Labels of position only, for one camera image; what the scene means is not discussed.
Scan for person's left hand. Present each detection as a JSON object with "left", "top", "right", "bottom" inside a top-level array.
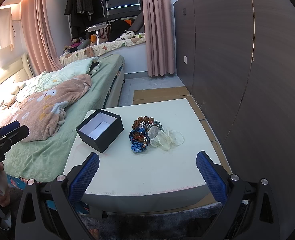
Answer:
[{"left": 0, "top": 162, "right": 10, "bottom": 207}]

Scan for white folding drying rack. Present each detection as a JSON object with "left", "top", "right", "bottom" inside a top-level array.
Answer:
[{"left": 86, "top": 23, "right": 111, "bottom": 44}]

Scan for pink floral fleece blanket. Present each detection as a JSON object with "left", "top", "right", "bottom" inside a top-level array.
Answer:
[{"left": 0, "top": 74, "right": 92, "bottom": 142}]

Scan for light green duvet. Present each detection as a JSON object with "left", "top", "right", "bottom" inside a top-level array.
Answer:
[{"left": 16, "top": 57, "right": 100, "bottom": 102}]

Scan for flat brown cardboard sheet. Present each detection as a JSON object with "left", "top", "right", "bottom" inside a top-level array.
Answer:
[{"left": 133, "top": 87, "right": 231, "bottom": 173}]

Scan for window bench patterned cushion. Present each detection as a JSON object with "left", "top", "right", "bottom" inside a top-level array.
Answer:
[{"left": 60, "top": 37, "right": 146, "bottom": 66}]

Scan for black jewelry box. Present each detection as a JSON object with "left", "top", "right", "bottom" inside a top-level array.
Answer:
[{"left": 76, "top": 109, "right": 124, "bottom": 153}]

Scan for green bed with sheet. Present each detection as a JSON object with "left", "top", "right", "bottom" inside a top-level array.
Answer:
[{"left": 0, "top": 54, "right": 125, "bottom": 182}]

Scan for pink curtain right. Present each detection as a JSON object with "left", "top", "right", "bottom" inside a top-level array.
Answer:
[{"left": 143, "top": 0, "right": 175, "bottom": 77}]

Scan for pink curtain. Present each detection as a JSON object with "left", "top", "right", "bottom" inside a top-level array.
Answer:
[
  {"left": 143, "top": 0, "right": 175, "bottom": 77},
  {"left": 21, "top": 0, "right": 62, "bottom": 75}
]

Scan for white wall socket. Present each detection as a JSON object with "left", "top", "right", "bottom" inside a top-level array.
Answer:
[{"left": 184, "top": 55, "right": 188, "bottom": 64}]

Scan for dark wood wardrobe panel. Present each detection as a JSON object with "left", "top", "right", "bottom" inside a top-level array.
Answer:
[{"left": 174, "top": 0, "right": 295, "bottom": 239}]

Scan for pink curtain left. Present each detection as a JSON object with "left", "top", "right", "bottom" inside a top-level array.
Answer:
[{"left": 21, "top": 0, "right": 62, "bottom": 75}]

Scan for dark shaggy rug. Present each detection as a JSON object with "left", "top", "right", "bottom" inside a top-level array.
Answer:
[{"left": 80, "top": 203, "right": 222, "bottom": 239}]

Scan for hanging dark clothes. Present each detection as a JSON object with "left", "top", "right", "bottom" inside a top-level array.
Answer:
[{"left": 64, "top": 0, "right": 104, "bottom": 38}]

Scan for brown rudraksha bead bracelet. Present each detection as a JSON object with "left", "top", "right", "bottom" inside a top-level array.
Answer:
[{"left": 132, "top": 115, "right": 155, "bottom": 131}]

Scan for hanging beige cloth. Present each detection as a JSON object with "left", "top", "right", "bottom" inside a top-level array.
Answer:
[{"left": 0, "top": 8, "right": 15, "bottom": 51}]

